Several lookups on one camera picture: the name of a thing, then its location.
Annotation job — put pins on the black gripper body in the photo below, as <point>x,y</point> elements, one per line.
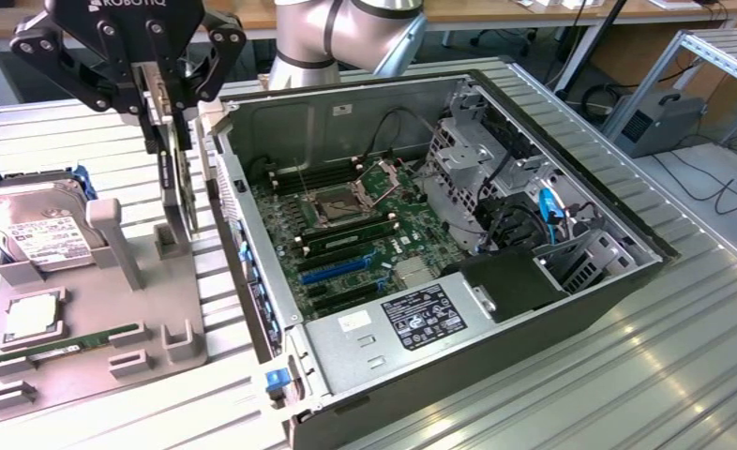
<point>130,28</point>

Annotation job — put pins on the graphics card with black fan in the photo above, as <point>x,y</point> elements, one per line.
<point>180,187</point>

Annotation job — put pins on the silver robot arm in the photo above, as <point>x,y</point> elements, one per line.
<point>318,37</point>

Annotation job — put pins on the black RAM slot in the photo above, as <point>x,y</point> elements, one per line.
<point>321,180</point>
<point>337,227</point>
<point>318,167</point>

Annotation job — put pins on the silver hard disk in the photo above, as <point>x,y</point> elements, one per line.
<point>30,220</point>

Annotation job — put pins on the CPU socket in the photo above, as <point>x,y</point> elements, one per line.
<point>337,206</point>

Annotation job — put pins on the metal socket cover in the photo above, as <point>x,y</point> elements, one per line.
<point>377,185</point>

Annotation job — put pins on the silver disk bay cage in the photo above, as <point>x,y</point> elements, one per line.
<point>462,159</point>

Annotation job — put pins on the RAM stick with white label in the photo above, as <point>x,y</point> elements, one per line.
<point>343,242</point>

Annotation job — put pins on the long wooden desk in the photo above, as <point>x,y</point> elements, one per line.
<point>500,16</point>

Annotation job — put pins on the green motherboard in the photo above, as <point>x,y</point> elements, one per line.
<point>405,220</point>

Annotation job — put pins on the small black chair base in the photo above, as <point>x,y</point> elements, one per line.
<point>512,35</point>

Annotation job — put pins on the black expansion slot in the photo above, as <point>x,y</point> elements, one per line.
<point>330,261</point>
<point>350,304</point>
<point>343,294</point>

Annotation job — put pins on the blue expansion slot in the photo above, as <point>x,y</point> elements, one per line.
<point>337,273</point>

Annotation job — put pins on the silver chipset heat sink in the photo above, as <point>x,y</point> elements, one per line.
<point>414,273</point>

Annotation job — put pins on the CPU chip with silver lid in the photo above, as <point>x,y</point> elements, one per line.
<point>30,316</point>

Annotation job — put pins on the grey parts rack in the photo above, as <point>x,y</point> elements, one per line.
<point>92,328</point>

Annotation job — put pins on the black slanted stand pole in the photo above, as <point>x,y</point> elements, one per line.
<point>596,44</point>

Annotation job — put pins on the green RAM stick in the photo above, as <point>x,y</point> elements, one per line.
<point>62,349</point>

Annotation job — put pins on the silver power supply unit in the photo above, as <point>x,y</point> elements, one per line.
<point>355,356</point>

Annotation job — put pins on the blue case latch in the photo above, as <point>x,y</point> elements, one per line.
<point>275,379</point>

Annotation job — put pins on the grey controller box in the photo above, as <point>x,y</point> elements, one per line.
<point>656,126</point>

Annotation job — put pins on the open black PC case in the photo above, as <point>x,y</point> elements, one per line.
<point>530,356</point>

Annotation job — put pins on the blue disk bracket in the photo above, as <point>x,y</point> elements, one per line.
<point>83,180</point>

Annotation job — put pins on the black plastic air duct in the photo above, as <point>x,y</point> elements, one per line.
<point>512,286</point>

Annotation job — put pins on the aluminium profile frame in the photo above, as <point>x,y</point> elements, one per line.
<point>724,51</point>

